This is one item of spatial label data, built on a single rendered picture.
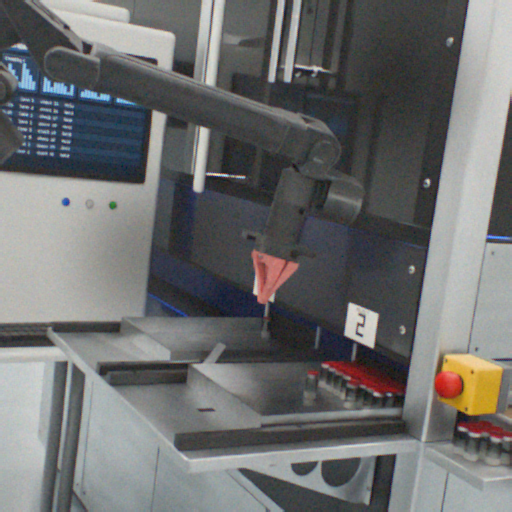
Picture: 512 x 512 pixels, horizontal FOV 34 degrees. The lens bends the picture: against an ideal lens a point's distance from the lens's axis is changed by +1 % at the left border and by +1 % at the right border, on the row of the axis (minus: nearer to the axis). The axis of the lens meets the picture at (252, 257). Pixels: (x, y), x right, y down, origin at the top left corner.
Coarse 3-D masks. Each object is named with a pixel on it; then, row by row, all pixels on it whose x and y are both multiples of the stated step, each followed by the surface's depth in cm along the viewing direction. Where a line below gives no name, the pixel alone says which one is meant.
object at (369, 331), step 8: (352, 304) 147; (352, 312) 147; (360, 312) 145; (368, 312) 143; (352, 320) 147; (360, 320) 145; (368, 320) 143; (376, 320) 141; (352, 328) 147; (360, 328) 145; (368, 328) 143; (352, 336) 147; (368, 336) 143; (368, 344) 143
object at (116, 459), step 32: (64, 416) 289; (96, 416) 261; (96, 448) 260; (128, 448) 237; (96, 480) 258; (128, 480) 236; (160, 480) 216; (192, 480) 200; (224, 480) 186; (448, 480) 134
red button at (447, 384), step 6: (444, 372) 122; (450, 372) 122; (438, 378) 122; (444, 378) 121; (450, 378) 121; (456, 378) 121; (438, 384) 122; (444, 384) 121; (450, 384) 121; (456, 384) 121; (438, 390) 122; (444, 390) 121; (450, 390) 121; (456, 390) 121; (444, 396) 122; (450, 396) 121; (456, 396) 122
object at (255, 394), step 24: (336, 360) 160; (192, 384) 143; (216, 384) 135; (240, 384) 148; (264, 384) 150; (288, 384) 152; (240, 408) 128; (264, 408) 136; (288, 408) 138; (312, 408) 140; (336, 408) 141; (384, 408) 134
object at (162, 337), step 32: (128, 320) 173; (160, 320) 178; (192, 320) 182; (224, 320) 185; (256, 320) 190; (160, 352) 155; (192, 352) 154; (224, 352) 157; (256, 352) 160; (288, 352) 164; (320, 352) 168
